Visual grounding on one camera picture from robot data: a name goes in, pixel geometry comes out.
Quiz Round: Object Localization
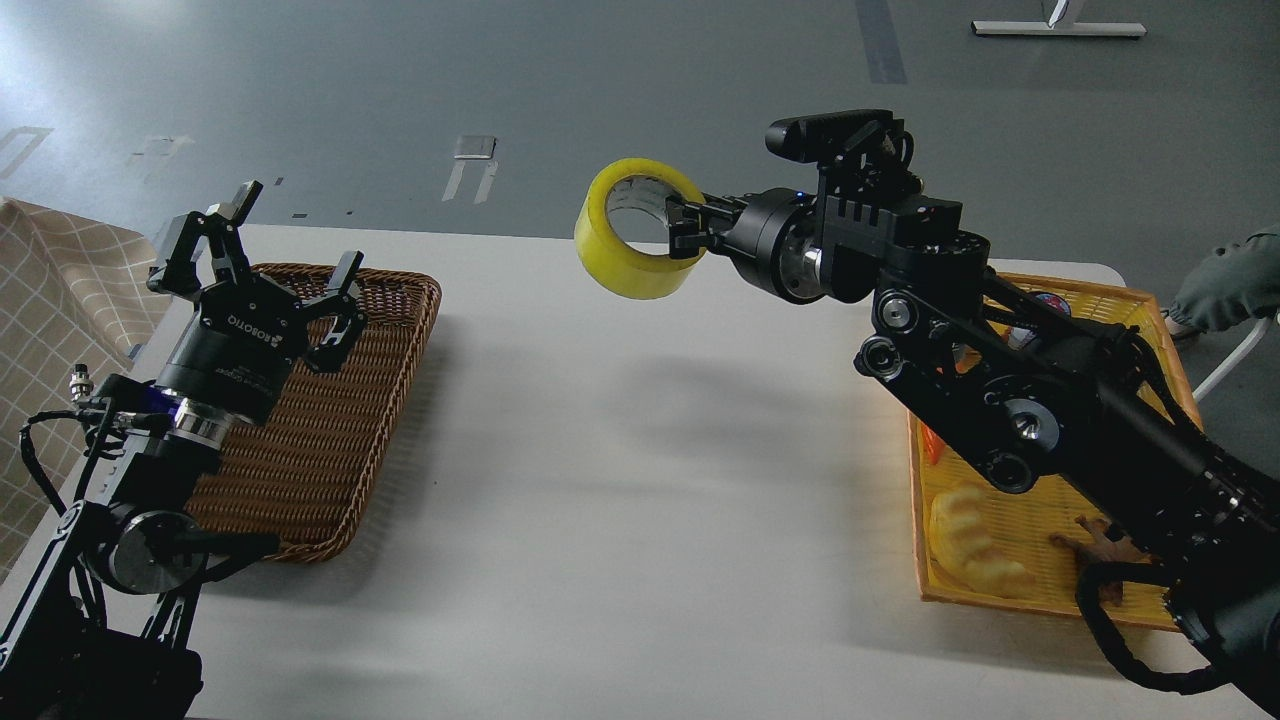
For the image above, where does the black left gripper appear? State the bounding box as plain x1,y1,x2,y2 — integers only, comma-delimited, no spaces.
146,179,367,427

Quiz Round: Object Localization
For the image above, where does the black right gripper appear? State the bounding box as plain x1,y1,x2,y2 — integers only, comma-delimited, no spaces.
666,188,826,305

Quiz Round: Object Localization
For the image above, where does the yellow tape roll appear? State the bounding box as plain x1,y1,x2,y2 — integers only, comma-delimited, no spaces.
573,158,707,300

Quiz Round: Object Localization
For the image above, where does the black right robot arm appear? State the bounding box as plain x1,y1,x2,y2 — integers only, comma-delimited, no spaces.
659,109,1279,715

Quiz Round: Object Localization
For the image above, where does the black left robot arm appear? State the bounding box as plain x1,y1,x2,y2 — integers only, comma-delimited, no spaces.
3,181,366,719

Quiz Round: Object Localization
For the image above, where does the brown wicker basket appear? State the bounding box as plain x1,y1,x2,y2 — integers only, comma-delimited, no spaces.
186,269,442,562

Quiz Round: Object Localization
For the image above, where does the beige checkered cloth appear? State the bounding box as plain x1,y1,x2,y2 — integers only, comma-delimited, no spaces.
1,197,169,574

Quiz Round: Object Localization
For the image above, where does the orange toy carrot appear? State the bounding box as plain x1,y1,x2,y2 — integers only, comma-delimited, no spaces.
920,423,946,466

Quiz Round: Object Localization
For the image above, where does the white stand base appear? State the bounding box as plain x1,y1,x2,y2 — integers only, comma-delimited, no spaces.
970,1,1148,38

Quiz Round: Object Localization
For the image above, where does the yellow toy croissant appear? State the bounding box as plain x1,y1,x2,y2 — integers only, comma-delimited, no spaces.
928,486,1036,598

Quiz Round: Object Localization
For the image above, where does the yellow plastic basket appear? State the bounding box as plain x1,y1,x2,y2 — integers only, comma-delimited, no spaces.
908,270,1203,618

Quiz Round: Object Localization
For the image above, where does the brown toy root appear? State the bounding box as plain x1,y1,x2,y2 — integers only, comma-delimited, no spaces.
1047,515,1153,592

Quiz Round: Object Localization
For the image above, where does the person in green clothing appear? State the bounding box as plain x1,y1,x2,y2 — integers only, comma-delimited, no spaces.
1162,224,1279,343

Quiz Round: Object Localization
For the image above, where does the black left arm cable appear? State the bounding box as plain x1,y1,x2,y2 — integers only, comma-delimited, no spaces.
18,365,141,516

